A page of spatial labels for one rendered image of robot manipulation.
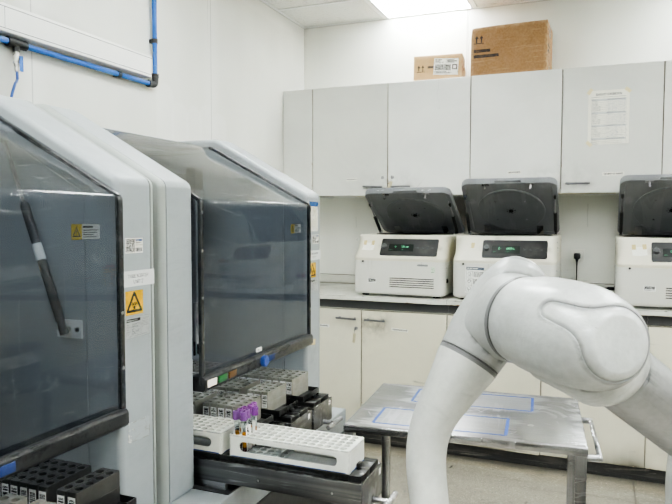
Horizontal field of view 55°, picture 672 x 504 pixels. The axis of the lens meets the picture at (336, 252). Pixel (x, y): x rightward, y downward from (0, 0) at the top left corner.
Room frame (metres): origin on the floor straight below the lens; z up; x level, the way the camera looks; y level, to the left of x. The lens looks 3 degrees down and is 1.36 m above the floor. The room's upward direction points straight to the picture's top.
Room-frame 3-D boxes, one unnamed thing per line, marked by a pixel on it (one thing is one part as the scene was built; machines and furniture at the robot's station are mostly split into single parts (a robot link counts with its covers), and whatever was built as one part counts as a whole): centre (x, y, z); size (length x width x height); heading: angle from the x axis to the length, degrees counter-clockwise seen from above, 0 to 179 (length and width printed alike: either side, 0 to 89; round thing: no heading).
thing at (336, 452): (1.45, 0.09, 0.83); 0.30 x 0.10 x 0.06; 68
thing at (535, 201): (3.81, -1.02, 1.24); 0.62 x 0.56 x 0.69; 158
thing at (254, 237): (1.83, 0.42, 1.28); 0.61 x 0.51 x 0.63; 158
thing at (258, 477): (1.50, 0.22, 0.78); 0.73 x 0.14 x 0.09; 68
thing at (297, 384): (1.95, 0.12, 0.85); 0.12 x 0.02 x 0.06; 157
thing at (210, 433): (1.57, 0.38, 0.83); 0.30 x 0.10 x 0.06; 68
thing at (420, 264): (4.02, -0.48, 1.22); 0.62 x 0.56 x 0.64; 156
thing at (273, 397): (1.81, 0.18, 0.85); 0.12 x 0.02 x 0.06; 157
